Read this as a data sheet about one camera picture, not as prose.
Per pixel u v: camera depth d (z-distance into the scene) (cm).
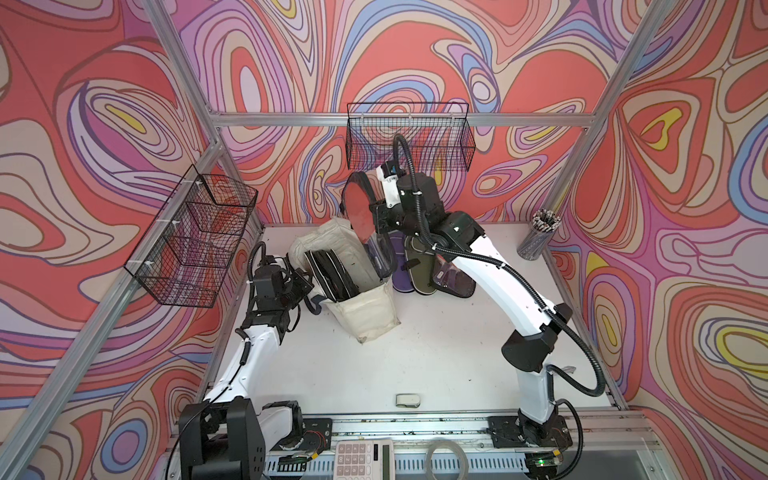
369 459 69
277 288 65
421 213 49
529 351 54
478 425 77
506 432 73
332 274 86
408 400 78
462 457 68
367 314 78
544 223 96
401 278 102
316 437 72
